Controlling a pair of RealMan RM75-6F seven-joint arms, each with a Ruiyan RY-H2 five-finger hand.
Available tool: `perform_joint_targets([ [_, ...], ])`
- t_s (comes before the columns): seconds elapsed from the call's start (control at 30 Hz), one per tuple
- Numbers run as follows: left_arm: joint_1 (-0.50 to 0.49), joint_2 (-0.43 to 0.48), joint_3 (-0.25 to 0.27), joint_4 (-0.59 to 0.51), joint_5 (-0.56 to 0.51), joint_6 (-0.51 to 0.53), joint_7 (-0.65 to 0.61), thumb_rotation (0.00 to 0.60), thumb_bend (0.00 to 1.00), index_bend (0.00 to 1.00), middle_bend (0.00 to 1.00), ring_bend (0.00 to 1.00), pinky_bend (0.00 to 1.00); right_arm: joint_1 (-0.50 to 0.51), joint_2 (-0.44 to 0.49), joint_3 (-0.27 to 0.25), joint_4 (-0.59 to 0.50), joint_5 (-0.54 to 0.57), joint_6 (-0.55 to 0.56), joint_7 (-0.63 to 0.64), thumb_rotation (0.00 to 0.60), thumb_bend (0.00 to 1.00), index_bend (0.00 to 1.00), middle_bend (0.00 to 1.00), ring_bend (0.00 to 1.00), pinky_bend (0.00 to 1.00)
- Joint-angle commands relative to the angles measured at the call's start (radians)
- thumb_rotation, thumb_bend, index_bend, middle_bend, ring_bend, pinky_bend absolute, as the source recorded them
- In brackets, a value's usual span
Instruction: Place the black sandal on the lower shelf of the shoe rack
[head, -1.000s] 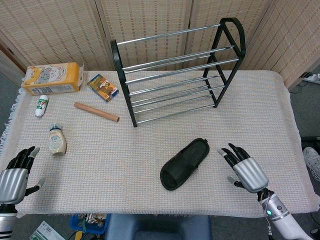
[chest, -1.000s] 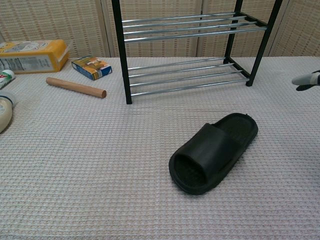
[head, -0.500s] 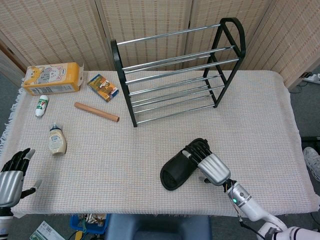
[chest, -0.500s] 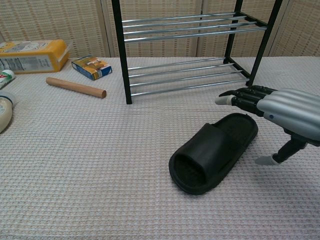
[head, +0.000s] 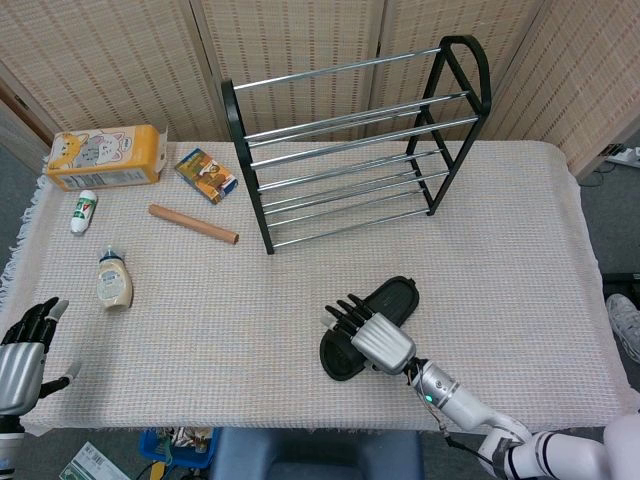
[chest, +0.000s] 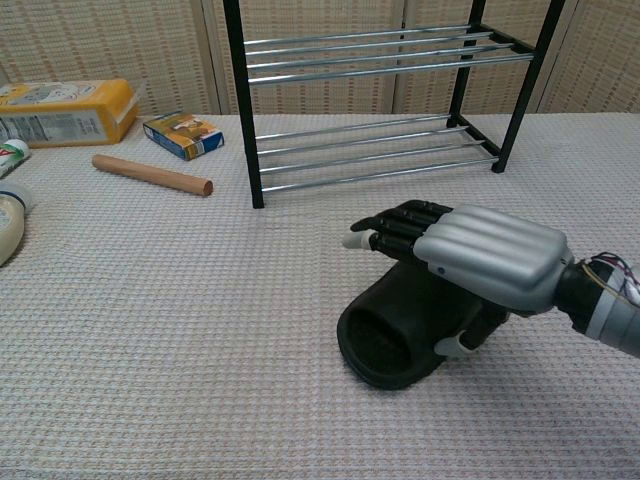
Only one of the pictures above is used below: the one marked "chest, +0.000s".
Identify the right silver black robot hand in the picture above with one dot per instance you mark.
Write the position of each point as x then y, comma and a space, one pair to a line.
490, 250

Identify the black slipper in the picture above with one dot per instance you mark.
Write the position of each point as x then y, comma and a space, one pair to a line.
400, 325

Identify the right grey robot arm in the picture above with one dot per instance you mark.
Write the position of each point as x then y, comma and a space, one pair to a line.
607, 305

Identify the black metal shoe rack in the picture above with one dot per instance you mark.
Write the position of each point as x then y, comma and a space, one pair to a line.
370, 95

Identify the white waffle tablecloth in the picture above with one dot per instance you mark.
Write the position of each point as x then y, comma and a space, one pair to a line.
200, 325

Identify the small blue yellow box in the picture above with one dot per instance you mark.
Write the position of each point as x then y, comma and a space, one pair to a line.
184, 134

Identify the wooden rolling pin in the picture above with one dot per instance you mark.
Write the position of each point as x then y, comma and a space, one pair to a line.
150, 175

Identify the beige folding screen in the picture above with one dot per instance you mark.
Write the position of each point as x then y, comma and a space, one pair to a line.
125, 50

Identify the large yellow package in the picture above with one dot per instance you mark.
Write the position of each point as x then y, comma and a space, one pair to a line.
65, 112

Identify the cream squeeze bottle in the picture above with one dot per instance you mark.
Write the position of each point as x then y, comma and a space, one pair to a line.
9, 220

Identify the white green red tube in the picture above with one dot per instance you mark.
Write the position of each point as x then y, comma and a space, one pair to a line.
11, 156

